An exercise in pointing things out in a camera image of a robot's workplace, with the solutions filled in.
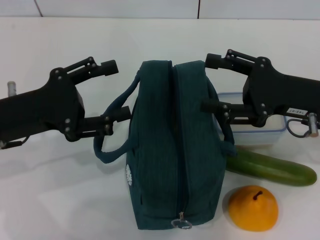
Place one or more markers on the dark blue insulated lunch bag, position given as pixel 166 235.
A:
pixel 162 125

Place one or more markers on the green cucumber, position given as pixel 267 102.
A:
pixel 270 170

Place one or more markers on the silver left gripper connector stub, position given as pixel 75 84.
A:
pixel 11 88

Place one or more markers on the clear food container blue lid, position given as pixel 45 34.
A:
pixel 255 136

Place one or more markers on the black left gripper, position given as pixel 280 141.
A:
pixel 45 110

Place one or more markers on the orange yellow pear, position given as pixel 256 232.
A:
pixel 252 212

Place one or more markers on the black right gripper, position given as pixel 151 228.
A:
pixel 275 92

